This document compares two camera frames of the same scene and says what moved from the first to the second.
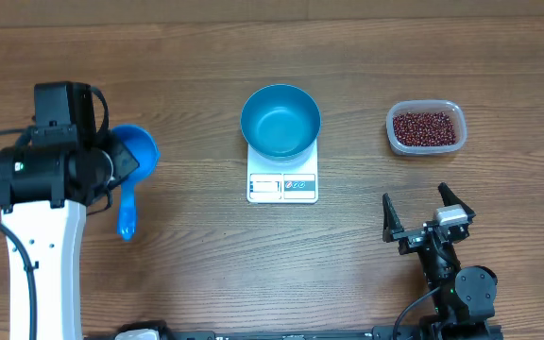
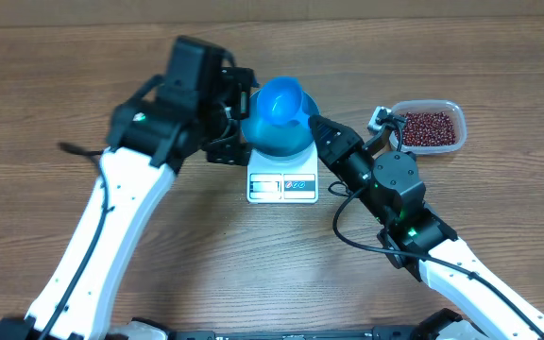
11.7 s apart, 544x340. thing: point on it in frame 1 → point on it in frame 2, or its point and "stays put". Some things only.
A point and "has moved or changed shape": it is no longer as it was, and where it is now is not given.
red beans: [424, 128] stays put
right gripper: [413, 237] → [335, 149]
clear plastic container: [420, 127] stays put
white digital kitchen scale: [282, 181] stays put
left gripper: [127, 161] → [236, 93]
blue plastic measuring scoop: [144, 147] has moved or changed shape
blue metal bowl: [280, 123] stays put
